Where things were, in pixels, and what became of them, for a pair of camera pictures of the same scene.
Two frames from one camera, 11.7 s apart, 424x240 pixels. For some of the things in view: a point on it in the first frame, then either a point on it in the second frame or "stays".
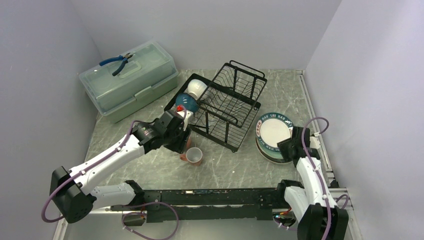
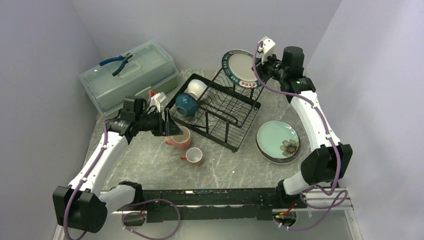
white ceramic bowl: [196, 87] stays
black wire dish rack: [232, 101] stays
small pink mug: [193, 155] stays
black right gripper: [282, 146] -> [261, 67]
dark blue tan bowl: [188, 101] stays
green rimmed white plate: [272, 129] -> [238, 66]
